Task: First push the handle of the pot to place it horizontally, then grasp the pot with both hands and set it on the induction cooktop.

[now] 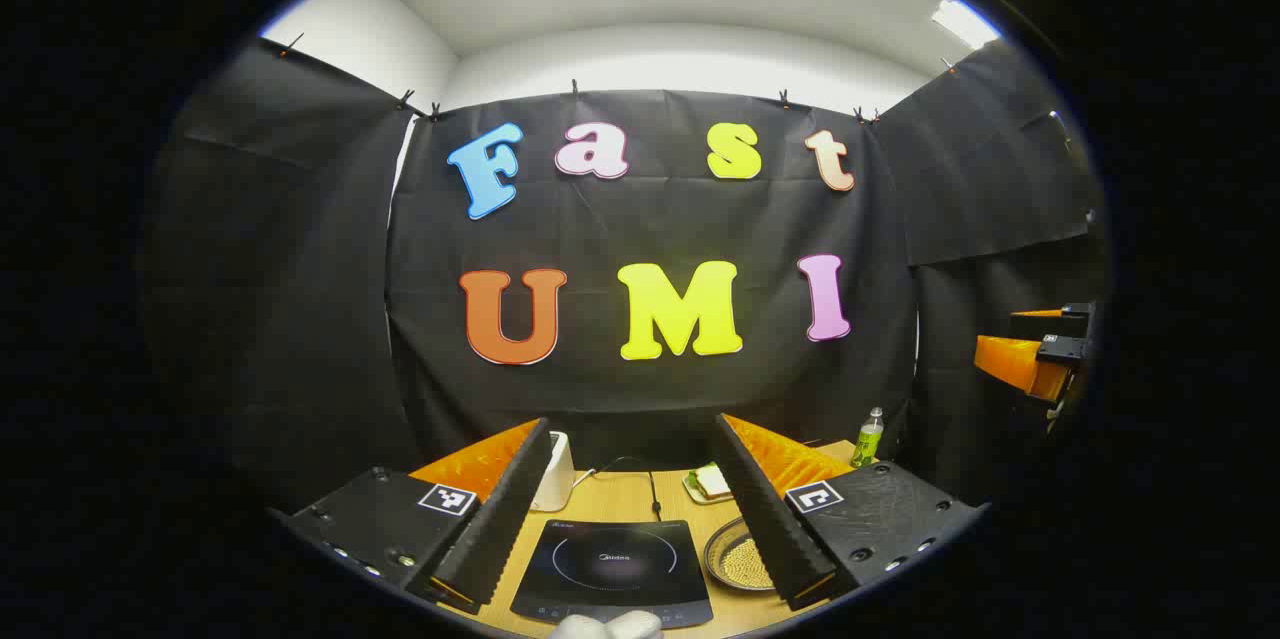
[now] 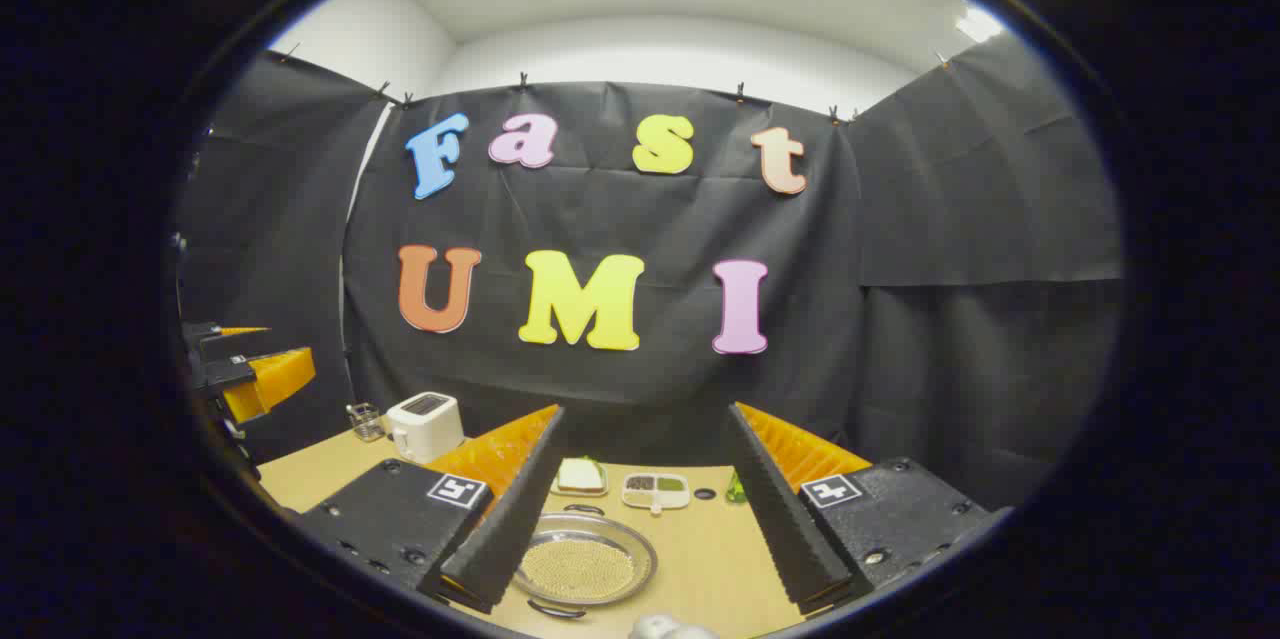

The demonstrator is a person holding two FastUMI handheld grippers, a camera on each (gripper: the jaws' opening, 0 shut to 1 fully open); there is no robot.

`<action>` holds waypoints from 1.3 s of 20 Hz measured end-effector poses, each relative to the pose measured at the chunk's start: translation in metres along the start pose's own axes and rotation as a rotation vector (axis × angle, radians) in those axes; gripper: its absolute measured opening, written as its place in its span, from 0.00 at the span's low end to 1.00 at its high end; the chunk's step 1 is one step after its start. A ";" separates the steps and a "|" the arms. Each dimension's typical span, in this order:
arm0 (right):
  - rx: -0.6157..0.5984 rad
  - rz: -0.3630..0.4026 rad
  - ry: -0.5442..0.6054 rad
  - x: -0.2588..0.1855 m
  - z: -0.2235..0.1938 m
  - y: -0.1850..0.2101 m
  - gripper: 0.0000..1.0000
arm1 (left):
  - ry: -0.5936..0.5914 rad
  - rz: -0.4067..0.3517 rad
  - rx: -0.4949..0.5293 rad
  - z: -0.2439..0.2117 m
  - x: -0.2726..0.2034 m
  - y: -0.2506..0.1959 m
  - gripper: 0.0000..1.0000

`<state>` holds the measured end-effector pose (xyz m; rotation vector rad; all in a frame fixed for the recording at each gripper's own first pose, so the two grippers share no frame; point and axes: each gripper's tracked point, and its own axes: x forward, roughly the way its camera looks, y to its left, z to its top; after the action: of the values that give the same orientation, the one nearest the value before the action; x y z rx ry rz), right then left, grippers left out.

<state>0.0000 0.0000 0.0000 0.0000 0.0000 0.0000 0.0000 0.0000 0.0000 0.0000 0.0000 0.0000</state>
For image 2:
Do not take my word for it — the small white plate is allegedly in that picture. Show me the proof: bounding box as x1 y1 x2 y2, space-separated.
552 457 609 498

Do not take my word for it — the white divided bean dish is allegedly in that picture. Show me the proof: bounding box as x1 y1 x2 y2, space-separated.
621 472 692 516

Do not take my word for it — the white toaster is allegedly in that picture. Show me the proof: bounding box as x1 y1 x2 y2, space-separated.
386 392 466 465

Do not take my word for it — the black backdrop cloth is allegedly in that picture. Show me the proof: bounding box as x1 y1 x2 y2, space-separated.
175 34 1123 512

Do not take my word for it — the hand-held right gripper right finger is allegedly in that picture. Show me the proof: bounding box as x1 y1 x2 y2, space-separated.
722 402 1011 617

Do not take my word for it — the metal wire utensil holder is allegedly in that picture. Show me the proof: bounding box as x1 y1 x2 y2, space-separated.
347 402 387 443

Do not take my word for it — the stainless steel pot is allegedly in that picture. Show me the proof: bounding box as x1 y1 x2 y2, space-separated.
512 504 659 620

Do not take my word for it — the ceiling light panel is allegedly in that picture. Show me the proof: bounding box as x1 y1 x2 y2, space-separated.
955 7 1004 43

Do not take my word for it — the pile of soybeans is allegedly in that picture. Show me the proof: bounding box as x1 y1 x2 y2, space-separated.
520 539 637 604

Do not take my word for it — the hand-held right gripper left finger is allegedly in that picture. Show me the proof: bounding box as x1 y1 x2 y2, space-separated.
298 405 567 615

